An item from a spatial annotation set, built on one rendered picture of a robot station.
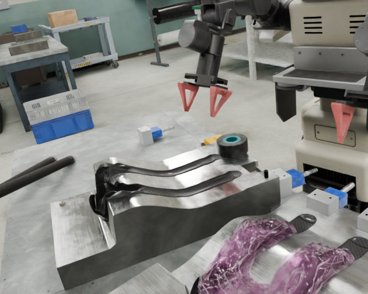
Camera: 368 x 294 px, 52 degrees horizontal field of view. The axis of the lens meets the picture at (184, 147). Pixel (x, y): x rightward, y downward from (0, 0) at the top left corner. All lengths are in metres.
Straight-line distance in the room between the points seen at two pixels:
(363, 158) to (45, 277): 0.85
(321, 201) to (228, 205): 0.19
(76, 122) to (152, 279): 3.49
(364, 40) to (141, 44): 6.98
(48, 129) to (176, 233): 3.29
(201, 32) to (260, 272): 0.57
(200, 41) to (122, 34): 6.53
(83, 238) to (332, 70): 0.75
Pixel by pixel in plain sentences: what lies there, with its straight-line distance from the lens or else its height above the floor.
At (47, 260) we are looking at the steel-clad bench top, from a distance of 0.92.
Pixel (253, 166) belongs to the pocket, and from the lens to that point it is 0.94.
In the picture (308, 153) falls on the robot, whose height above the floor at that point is 0.79.
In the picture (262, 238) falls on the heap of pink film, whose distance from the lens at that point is 0.65.
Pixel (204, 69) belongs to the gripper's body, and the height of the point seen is 1.10.
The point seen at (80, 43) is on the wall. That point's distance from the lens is 7.29.
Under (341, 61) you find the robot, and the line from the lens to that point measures 1.06.
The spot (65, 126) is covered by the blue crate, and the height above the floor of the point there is 0.10.
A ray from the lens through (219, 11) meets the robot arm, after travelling 0.98.
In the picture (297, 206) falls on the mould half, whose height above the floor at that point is 0.86.
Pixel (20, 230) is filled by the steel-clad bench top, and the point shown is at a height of 0.80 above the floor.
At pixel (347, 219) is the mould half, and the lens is 0.80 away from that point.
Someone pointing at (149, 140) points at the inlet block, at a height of 0.82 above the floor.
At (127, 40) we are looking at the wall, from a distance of 7.48.
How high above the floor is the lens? 1.33
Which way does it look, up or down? 25 degrees down
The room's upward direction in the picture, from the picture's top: 9 degrees counter-clockwise
